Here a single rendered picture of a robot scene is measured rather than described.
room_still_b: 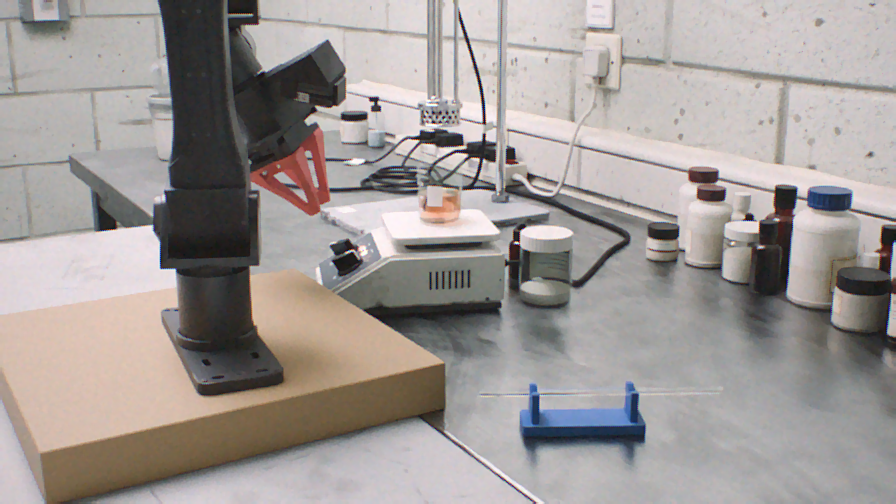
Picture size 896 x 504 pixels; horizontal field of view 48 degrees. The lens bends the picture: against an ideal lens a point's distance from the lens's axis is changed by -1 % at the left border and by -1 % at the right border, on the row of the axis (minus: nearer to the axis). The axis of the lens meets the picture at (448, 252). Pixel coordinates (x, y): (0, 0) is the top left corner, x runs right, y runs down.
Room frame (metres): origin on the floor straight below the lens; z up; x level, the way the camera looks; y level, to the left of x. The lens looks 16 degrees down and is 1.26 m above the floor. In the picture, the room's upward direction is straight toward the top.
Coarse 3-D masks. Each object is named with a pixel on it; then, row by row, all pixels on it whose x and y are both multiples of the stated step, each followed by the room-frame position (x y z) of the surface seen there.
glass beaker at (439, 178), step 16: (416, 160) 1.11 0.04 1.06; (432, 160) 1.09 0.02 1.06; (448, 160) 1.13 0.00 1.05; (432, 176) 1.09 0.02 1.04; (448, 176) 1.09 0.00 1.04; (432, 192) 1.09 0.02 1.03; (448, 192) 1.09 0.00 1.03; (432, 208) 1.09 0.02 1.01; (448, 208) 1.09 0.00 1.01; (432, 224) 1.09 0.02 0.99; (448, 224) 1.09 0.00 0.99
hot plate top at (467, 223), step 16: (384, 224) 1.11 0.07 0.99; (400, 224) 1.10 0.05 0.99; (416, 224) 1.10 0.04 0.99; (464, 224) 1.10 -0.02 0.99; (480, 224) 1.10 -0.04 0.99; (400, 240) 1.04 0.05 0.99; (416, 240) 1.04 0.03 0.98; (432, 240) 1.04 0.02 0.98; (448, 240) 1.05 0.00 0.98; (464, 240) 1.05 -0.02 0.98; (480, 240) 1.05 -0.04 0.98; (496, 240) 1.06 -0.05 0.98
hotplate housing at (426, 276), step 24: (384, 240) 1.10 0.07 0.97; (384, 264) 1.03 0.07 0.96; (408, 264) 1.04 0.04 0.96; (432, 264) 1.04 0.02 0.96; (456, 264) 1.04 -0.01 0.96; (480, 264) 1.05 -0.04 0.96; (504, 264) 1.06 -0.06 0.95; (336, 288) 1.03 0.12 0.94; (360, 288) 1.03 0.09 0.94; (384, 288) 1.03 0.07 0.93; (408, 288) 1.04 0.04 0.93; (432, 288) 1.04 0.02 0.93; (456, 288) 1.04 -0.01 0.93; (480, 288) 1.05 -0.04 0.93; (504, 288) 1.06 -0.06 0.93; (384, 312) 1.03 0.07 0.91; (408, 312) 1.04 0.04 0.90
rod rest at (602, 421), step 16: (624, 400) 0.77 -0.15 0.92; (528, 416) 0.76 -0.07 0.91; (544, 416) 0.76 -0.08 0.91; (560, 416) 0.76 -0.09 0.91; (576, 416) 0.76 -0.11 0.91; (592, 416) 0.76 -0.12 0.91; (608, 416) 0.76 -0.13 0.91; (624, 416) 0.76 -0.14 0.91; (640, 416) 0.76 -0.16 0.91; (528, 432) 0.74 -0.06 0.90; (544, 432) 0.74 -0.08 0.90; (560, 432) 0.74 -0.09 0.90; (576, 432) 0.74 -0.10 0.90; (592, 432) 0.74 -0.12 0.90; (608, 432) 0.74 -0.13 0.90; (624, 432) 0.74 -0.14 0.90; (640, 432) 0.74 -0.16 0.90
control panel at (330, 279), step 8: (360, 240) 1.14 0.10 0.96; (368, 240) 1.12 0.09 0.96; (368, 248) 1.09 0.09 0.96; (376, 248) 1.08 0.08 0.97; (360, 256) 1.08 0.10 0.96; (368, 256) 1.07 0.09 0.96; (376, 256) 1.05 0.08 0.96; (320, 264) 1.13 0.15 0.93; (328, 264) 1.12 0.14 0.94; (368, 264) 1.04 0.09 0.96; (320, 272) 1.10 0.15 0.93; (328, 272) 1.09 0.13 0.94; (336, 272) 1.07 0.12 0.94; (352, 272) 1.04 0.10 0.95; (328, 280) 1.06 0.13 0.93; (336, 280) 1.05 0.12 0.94; (344, 280) 1.03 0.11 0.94; (328, 288) 1.03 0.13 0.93
